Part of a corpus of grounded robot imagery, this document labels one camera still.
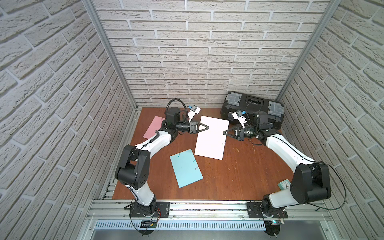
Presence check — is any left corner aluminium post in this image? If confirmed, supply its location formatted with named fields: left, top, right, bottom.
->
left=83, top=0, right=138, bottom=111

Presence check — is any pink paper sheet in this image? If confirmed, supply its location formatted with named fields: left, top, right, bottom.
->
left=143, top=116, right=165, bottom=139

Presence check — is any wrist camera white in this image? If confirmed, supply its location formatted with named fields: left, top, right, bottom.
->
left=188, top=105, right=201, bottom=122
left=232, top=110, right=247, bottom=129

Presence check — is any black plastic toolbox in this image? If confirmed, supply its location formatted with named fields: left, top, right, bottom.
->
left=220, top=91, right=284, bottom=130

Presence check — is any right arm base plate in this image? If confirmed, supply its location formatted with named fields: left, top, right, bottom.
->
left=247, top=201, right=288, bottom=219

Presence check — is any aluminium front rail frame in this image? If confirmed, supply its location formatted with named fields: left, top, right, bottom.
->
left=77, top=200, right=341, bottom=240

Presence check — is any yellow paper sheet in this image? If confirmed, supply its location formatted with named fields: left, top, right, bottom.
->
left=195, top=116, right=229, bottom=160

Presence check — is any right corner aluminium post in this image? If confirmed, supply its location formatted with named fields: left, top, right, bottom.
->
left=275, top=0, right=341, bottom=102

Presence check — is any corner aluminium post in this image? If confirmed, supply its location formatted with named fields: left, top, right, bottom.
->
left=275, top=0, right=341, bottom=102
left=83, top=0, right=138, bottom=111

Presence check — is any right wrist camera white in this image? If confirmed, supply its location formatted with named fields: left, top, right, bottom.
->
left=232, top=110, right=247, bottom=129

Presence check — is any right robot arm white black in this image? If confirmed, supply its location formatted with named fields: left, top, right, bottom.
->
left=223, top=111, right=332, bottom=218

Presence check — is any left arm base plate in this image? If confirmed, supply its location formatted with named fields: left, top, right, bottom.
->
left=128, top=202, right=171, bottom=218

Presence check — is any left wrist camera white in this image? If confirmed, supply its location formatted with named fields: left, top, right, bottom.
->
left=188, top=105, right=201, bottom=122

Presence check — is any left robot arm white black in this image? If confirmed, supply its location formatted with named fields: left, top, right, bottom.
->
left=115, top=99, right=209, bottom=217

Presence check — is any small teal card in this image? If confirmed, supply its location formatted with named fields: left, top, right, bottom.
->
left=278, top=179, right=291, bottom=190

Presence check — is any light blue paper sheet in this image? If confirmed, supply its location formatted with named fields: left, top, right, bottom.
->
left=170, top=149, right=203, bottom=188

